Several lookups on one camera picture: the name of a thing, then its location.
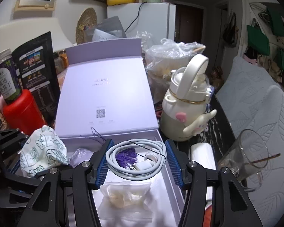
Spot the clear plastic snack bag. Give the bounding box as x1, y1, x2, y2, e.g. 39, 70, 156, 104
100, 181, 151, 208

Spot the purple drawstring pouch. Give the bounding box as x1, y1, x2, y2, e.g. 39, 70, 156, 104
69, 127, 143, 170

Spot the white cable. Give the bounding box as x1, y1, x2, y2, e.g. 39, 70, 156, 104
105, 139, 168, 180

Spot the leaf print cloth bag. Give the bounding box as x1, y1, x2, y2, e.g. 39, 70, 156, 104
20, 125, 69, 178

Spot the white tissue roll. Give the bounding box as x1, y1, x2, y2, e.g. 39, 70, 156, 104
191, 142, 216, 170

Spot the cream cartoon water bottle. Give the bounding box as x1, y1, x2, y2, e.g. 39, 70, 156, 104
159, 54, 217, 141

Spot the glass cup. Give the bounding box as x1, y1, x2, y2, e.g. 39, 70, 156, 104
217, 129, 281, 193

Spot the red canister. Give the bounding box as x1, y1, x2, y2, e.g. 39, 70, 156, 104
3, 89, 47, 135

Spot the lavender gift box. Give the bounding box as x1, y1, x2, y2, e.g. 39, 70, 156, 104
55, 38, 184, 226

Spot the leaf pattern chair cover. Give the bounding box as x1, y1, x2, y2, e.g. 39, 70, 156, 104
216, 56, 284, 226

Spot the plastic bag of food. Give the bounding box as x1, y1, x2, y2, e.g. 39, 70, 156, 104
145, 38, 206, 103

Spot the dark label jar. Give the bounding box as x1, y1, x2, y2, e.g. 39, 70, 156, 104
0, 49, 22, 105

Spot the black snack pouch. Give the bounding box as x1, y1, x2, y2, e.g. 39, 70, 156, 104
12, 31, 60, 125

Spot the white refrigerator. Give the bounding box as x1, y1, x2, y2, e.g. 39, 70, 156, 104
107, 3, 176, 43

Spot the green tote bag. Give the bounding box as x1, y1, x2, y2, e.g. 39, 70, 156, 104
247, 18, 270, 56

